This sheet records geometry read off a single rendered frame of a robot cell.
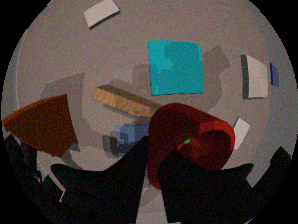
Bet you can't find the beige flat tile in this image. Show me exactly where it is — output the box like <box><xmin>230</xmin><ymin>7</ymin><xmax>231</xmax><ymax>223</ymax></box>
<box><xmin>84</xmin><ymin>0</ymin><xmax>120</xmax><ymax>28</ymax></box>

